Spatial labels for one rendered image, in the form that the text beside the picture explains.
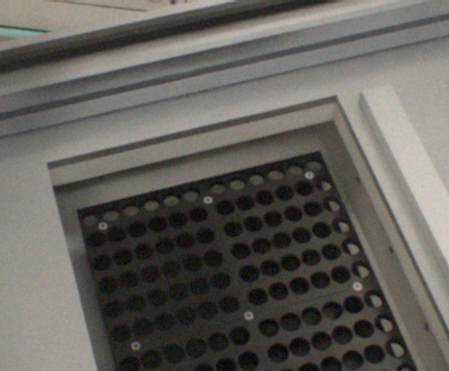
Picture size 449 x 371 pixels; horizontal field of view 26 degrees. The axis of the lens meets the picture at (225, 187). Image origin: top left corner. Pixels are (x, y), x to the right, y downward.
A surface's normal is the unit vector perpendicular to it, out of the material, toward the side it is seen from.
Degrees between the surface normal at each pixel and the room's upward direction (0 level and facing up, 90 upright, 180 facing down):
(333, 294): 0
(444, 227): 0
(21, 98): 90
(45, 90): 90
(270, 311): 0
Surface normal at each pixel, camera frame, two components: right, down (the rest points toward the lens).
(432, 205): 0.00, -0.58
